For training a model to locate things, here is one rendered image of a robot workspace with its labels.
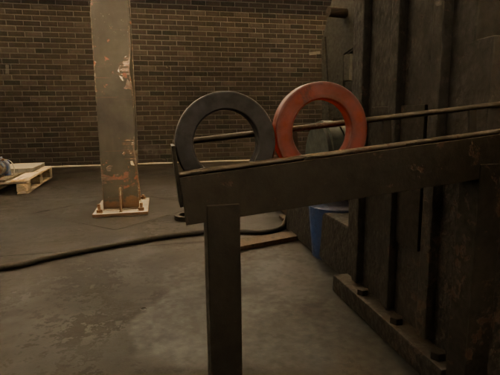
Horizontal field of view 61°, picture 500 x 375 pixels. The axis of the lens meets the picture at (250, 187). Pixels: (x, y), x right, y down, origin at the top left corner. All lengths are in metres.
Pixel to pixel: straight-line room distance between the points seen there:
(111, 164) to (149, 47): 3.84
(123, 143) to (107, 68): 0.54
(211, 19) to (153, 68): 1.17
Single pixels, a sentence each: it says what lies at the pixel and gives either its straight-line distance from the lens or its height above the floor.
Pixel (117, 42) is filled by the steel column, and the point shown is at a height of 1.24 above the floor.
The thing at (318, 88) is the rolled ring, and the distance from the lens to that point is 0.81.
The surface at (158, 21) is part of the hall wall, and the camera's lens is 6.99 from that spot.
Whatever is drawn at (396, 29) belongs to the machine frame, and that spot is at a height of 0.95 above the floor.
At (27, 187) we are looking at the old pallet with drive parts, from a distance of 4.62.
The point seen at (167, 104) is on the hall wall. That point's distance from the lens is 6.84.
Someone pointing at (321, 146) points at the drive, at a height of 0.55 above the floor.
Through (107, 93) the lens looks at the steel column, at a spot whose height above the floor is 0.88.
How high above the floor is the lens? 0.70
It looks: 9 degrees down
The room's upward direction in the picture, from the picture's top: 1 degrees counter-clockwise
